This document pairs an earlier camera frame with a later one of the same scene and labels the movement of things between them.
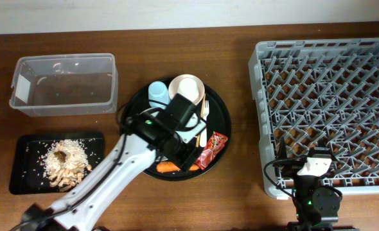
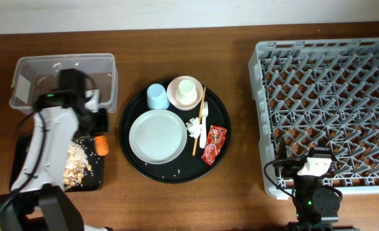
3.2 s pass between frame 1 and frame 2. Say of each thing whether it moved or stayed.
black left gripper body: moved
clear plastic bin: stayed
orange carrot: moved
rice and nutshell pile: stayed
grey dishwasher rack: stayed
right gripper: stayed
